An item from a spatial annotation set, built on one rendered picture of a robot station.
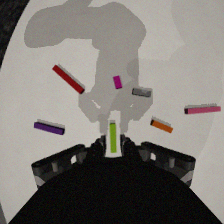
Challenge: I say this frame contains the lime green rod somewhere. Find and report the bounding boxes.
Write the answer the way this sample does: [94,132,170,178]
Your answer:
[110,123,117,153]

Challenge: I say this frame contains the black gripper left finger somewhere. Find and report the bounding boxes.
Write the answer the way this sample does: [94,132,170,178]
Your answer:
[31,135,106,189]

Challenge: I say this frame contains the pink rod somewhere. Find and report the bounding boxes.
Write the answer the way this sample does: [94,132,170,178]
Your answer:
[184,106,221,114]

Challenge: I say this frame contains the purple rod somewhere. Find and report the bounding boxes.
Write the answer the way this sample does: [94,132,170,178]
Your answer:
[34,122,65,135]

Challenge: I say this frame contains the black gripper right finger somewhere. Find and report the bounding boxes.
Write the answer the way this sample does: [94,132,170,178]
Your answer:
[120,134,196,187]

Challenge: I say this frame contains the orange rod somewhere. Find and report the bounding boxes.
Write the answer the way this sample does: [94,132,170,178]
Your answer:
[150,120,173,133]

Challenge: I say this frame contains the dark red rod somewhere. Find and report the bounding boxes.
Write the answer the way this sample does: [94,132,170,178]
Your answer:
[52,65,85,94]

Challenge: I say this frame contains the small magenta block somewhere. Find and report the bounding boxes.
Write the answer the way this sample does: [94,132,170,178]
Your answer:
[113,75,122,89]

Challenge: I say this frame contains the grey rod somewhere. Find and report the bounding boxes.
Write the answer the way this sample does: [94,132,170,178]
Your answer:
[132,88,151,97]

